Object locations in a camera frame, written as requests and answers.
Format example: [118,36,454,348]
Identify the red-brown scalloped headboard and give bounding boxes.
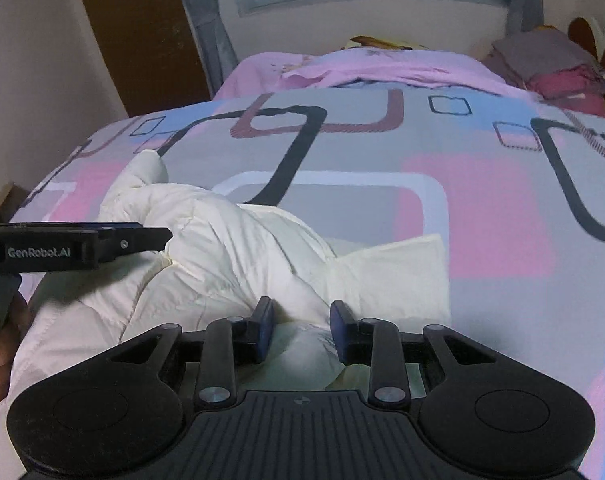
[567,14,605,122]

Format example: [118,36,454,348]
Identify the grey folded garment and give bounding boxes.
[491,27,602,87]

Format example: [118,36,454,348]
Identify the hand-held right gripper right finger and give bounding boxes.
[329,300,498,407]

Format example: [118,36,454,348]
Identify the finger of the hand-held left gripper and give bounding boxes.
[95,223,174,268]

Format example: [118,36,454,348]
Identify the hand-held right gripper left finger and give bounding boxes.
[109,296,275,407]

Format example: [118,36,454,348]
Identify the person's left hand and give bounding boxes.
[0,290,34,404]

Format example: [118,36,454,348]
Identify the magenta folded garments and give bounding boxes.
[527,62,605,122]

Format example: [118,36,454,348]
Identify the brown wooden door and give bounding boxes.
[71,0,214,119]

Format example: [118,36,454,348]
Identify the pink blanket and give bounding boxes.
[211,47,549,107]

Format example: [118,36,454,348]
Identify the grey patterned bedspread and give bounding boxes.
[0,87,605,480]

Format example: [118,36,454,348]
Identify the cream puffer jacket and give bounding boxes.
[0,152,454,480]

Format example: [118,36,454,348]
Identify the yellow printed pillow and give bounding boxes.
[345,36,431,53]

